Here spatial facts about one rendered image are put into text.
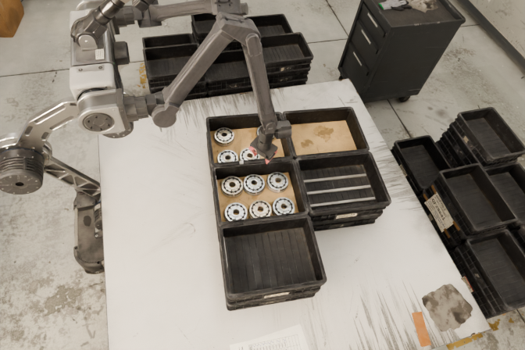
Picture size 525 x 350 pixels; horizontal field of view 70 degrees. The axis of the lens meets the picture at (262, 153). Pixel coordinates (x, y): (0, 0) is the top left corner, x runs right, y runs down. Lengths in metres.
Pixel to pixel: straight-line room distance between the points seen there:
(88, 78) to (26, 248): 1.72
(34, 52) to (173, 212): 2.49
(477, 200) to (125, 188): 2.06
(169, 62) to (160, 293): 1.70
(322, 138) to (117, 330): 1.31
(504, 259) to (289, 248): 1.44
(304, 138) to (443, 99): 2.13
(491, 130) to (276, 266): 1.99
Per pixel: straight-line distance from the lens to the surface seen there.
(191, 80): 1.22
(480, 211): 2.64
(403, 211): 2.13
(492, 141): 3.06
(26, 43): 4.14
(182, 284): 1.78
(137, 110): 1.27
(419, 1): 3.24
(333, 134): 2.09
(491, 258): 2.67
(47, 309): 2.66
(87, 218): 2.52
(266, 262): 1.68
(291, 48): 3.08
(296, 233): 1.75
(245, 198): 1.79
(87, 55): 1.41
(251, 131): 2.01
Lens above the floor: 2.41
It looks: 54 degrees down
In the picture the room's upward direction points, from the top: 10 degrees clockwise
